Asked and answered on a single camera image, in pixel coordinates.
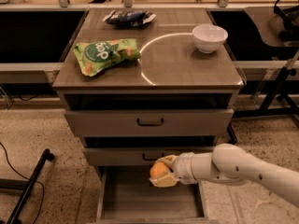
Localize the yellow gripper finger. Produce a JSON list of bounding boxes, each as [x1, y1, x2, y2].
[[149, 172, 178, 188], [156, 155, 178, 169]]

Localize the black floor stand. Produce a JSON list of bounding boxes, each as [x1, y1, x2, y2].
[[0, 148, 54, 224]]

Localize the grey drawer cabinet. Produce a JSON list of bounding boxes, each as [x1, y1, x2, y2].
[[51, 7, 245, 224]]

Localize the dark blue snack bag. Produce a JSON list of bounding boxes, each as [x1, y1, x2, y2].
[[103, 10, 156, 27]]

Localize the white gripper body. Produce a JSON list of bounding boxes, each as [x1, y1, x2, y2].
[[173, 152, 197, 185]]

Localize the middle drawer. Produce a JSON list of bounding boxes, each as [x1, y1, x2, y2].
[[83, 147, 214, 166]]

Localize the open bottom drawer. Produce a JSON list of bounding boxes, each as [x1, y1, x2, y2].
[[94, 166, 219, 224]]

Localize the top drawer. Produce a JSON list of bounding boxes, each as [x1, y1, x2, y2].
[[64, 109, 234, 137]]

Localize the green chip bag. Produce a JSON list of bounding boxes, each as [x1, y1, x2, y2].
[[73, 38, 141, 77]]

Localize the orange fruit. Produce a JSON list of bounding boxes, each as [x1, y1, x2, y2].
[[149, 162, 169, 178]]

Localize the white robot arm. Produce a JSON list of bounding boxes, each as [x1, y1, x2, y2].
[[149, 143, 299, 207]]

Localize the white bowl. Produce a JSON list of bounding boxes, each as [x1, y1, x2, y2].
[[192, 24, 228, 53]]

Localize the black headphones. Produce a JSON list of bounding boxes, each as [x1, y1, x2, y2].
[[273, 0, 299, 40]]

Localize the black chair frame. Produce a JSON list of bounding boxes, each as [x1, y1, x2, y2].
[[233, 49, 299, 119]]

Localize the black floor cable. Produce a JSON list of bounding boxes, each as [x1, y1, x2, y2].
[[0, 142, 45, 224]]

